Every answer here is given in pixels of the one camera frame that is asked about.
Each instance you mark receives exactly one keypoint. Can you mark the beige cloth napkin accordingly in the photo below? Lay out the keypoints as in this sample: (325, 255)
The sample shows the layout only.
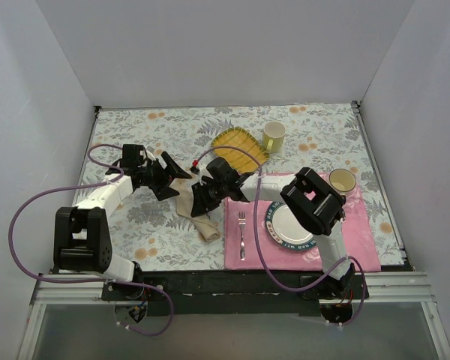
(184, 204)

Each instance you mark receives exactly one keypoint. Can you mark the pink mug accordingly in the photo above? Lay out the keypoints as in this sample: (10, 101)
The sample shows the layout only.
(342, 180)

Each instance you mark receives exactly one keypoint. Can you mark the yellow green mug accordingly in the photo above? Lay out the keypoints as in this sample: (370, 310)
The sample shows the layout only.
(273, 136)

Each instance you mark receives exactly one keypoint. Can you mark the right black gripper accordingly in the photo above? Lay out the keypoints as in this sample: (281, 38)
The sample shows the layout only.
(206, 195)

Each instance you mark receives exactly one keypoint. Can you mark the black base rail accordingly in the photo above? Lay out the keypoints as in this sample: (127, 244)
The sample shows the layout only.
(224, 292)

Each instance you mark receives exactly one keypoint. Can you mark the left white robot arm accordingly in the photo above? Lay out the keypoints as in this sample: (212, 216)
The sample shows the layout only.
(82, 241)

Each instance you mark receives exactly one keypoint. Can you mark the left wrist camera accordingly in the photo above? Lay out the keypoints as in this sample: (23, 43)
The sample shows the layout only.
(133, 156)

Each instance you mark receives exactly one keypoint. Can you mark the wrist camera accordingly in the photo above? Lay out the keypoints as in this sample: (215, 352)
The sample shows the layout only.
(133, 156)
(219, 168)

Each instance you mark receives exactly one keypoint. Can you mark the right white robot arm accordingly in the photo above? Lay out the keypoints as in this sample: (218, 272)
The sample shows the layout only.
(316, 206)

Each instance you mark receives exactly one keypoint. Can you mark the pink placemat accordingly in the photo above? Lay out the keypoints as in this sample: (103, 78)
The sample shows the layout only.
(357, 237)

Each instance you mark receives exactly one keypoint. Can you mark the yellow woven bamboo tray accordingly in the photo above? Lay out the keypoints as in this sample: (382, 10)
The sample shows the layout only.
(239, 138)

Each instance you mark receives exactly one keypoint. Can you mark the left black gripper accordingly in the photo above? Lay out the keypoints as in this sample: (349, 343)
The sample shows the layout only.
(162, 176)

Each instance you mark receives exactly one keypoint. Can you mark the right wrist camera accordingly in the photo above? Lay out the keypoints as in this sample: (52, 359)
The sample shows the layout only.
(219, 168)

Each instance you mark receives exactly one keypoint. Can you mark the silver fork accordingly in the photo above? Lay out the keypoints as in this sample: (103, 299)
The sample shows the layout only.
(242, 225)

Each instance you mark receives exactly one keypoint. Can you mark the floral tablecloth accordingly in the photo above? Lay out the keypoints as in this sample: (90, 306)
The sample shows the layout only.
(323, 137)

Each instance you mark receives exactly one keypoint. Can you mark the aluminium frame rail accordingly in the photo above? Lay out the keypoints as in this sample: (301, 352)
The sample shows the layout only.
(388, 287)

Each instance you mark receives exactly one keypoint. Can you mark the green rimmed white plate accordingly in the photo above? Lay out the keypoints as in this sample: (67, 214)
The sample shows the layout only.
(285, 230)

